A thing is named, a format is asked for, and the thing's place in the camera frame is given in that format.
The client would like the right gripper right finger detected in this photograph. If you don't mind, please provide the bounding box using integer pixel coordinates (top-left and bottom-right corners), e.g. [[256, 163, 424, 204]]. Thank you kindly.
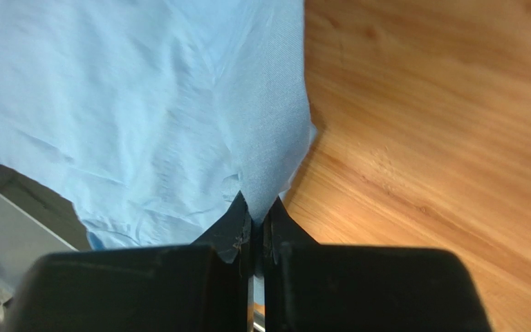
[[263, 200, 491, 331]]

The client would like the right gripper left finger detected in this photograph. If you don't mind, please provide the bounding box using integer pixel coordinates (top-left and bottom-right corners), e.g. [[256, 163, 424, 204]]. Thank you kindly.
[[3, 194, 253, 331]]

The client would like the light blue long sleeve shirt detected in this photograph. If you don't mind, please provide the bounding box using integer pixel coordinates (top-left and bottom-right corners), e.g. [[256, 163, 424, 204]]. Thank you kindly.
[[0, 1, 316, 249]]

